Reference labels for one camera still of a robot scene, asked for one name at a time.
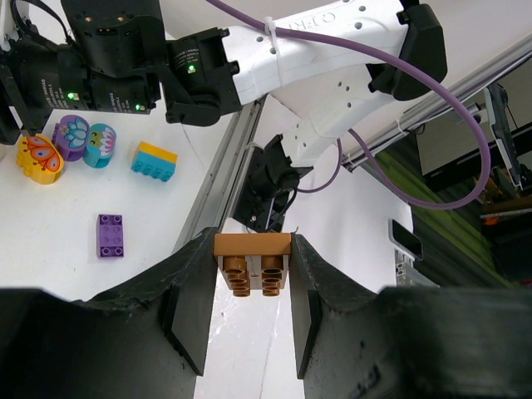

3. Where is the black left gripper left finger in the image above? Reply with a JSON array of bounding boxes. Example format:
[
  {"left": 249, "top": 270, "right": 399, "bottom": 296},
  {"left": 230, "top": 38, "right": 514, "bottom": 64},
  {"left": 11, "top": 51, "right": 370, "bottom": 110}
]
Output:
[{"left": 1, "top": 228, "right": 218, "bottom": 398}]

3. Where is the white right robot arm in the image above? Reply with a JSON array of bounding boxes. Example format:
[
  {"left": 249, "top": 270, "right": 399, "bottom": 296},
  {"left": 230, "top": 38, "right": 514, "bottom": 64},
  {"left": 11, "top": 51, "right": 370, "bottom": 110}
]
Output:
[{"left": 1, "top": 1, "right": 447, "bottom": 145}]

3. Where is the purple lotus block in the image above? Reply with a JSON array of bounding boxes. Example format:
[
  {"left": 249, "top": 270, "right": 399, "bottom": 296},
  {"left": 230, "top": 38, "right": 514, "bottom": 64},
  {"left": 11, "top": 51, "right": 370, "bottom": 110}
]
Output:
[{"left": 52, "top": 115, "right": 90, "bottom": 162}]

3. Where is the teal frog block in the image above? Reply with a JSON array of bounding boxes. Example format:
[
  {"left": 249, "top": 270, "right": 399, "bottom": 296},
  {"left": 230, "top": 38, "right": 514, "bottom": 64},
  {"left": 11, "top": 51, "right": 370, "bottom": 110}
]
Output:
[{"left": 83, "top": 123, "right": 116, "bottom": 169}]

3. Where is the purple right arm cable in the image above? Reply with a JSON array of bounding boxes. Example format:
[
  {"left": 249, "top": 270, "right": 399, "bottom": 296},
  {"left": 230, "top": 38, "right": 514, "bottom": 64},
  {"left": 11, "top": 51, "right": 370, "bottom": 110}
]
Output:
[{"left": 205, "top": 0, "right": 491, "bottom": 211}]

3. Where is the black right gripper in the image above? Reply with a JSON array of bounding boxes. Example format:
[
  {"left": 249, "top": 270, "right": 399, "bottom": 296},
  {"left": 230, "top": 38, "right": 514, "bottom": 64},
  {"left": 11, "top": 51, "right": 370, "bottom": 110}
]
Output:
[{"left": 1, "top": 42, "right": 90, "bottom": 145}]

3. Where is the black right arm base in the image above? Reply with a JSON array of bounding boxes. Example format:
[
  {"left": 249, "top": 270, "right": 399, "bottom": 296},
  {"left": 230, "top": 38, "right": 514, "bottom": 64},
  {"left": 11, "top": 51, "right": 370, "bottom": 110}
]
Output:
[{"left": 232, "top": 135, "right": 313, "bottom": 233}]

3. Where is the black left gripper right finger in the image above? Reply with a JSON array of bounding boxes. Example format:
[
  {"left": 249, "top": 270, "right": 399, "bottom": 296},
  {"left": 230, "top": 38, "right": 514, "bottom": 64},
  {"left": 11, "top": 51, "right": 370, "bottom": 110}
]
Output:
[{"left": 288, "top": 234, "right": 531, "bottom": 398}]

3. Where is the orange butterfly block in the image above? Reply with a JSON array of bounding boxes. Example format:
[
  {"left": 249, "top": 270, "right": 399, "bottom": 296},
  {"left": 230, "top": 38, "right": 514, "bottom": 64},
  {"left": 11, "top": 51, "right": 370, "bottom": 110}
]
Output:
[{"left": 17, "top": 135, "right": 65, "bottom": 185}]

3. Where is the aluminium rail frame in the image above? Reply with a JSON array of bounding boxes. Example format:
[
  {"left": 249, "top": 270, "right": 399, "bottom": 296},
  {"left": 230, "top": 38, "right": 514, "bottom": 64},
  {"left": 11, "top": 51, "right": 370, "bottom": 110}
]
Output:
[{"left": 173, "top": 97, "right": 266, "bottom": 252}]

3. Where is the brown brick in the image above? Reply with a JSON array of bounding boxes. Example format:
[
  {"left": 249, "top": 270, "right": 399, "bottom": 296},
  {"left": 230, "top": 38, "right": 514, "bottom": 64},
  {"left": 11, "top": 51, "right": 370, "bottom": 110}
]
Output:
[{"left": 214, "top": 233, "right": 292, "bottom": 298}]

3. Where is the purple rectangular brick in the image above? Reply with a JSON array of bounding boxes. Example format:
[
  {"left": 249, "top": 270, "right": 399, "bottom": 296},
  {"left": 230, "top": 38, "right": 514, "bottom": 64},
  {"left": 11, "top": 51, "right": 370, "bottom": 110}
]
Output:
[{"left": 96, "top": 214, "right": 124, "bottom": 258}]

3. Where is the teal and yellow brick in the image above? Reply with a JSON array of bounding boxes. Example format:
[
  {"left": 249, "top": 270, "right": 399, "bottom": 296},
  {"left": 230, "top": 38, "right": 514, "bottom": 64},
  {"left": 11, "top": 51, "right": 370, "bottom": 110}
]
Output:
[{"left": 131, "top": 141, "right": 178, "bottom": 182}]

